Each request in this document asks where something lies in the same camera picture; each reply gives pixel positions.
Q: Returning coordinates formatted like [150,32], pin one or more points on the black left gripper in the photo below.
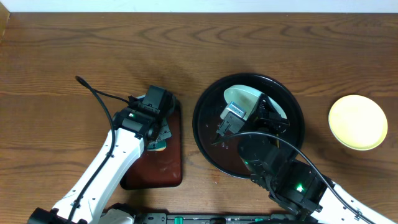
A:
[162,131]

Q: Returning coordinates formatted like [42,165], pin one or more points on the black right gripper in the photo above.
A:
[267,118]

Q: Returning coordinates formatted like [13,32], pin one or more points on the green sponge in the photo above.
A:
[157,146]

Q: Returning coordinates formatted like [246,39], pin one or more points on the mint plate with red streak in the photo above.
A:
[245,98]

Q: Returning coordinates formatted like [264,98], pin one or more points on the yellow plate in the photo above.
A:
[358,122]

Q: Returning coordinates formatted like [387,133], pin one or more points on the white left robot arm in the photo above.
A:
[143,151]

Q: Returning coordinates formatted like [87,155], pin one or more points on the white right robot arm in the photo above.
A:
[267,135]

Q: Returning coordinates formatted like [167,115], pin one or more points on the round black tray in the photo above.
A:
[206,120]

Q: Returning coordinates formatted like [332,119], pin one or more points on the rectangular dark red tray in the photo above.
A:
[160,168]

